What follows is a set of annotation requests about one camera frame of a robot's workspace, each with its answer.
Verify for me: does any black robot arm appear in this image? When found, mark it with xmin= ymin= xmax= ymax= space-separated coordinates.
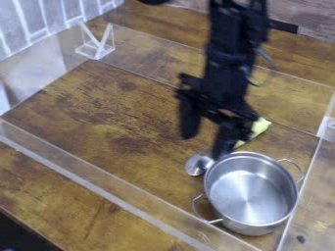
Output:
xmin=175 ymin=0 xmax=271 ymax=159

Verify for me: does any stainless steel pot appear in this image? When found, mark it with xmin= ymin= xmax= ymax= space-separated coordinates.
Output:
xmin=191 ymin=152 xmax=305 ymax=236

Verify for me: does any clear acrylic front barrier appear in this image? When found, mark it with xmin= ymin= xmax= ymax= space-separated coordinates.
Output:
xmin=0 ymin=119 xmax=262 ymax=251

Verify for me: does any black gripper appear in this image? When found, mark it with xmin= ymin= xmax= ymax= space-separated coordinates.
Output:
xmin=176 ymin=44 xmax=259 ymax=160

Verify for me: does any clear acrylic triangular bracket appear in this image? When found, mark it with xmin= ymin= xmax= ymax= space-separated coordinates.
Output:
xmin=75 ymin=23 xmax=115 ymax=60

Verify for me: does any black wall slot strip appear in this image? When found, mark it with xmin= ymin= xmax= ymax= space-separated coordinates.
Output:
xmin=271 ymin=20 xmax=299 ymax=34

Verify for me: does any clear acrylic right bracket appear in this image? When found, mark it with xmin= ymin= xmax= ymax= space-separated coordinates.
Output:
xmin=315 ymin=94 xmax=335 ymax=143

